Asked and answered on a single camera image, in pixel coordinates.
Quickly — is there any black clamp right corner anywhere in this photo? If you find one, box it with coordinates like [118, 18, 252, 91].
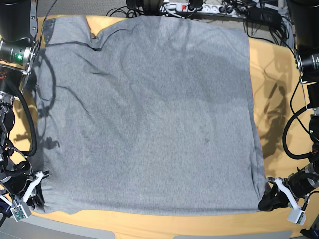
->
[300, 222, 319, 239]

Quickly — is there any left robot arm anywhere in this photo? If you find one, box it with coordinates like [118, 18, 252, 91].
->
[258, 0, 319, 212]

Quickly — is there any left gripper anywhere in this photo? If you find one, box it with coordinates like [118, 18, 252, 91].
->
[258, 165, 319, 212]

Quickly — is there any white power strip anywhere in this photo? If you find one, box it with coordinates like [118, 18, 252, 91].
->
[160, 1, 244, 19]

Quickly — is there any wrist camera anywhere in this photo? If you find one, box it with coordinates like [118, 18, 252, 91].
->
[10, 200, 32, 222]
[287, 208, 306, 225]

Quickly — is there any black power adapter box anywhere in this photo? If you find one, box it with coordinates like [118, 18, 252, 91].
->
[247, 7, 282, 28]

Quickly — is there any grey t-shirt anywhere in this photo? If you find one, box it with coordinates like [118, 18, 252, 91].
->
[32, 16, 265, 216]

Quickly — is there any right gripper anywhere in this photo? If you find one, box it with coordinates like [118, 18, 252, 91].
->
[0, 171, 49, 210]

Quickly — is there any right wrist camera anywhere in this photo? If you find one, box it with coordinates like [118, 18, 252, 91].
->
[10, 200, 32, 222]

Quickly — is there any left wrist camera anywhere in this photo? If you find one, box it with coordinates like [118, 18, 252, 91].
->
[287, 208, 306, 225]

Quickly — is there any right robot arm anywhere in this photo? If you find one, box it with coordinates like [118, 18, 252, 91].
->
[0, 0, 47, 218]

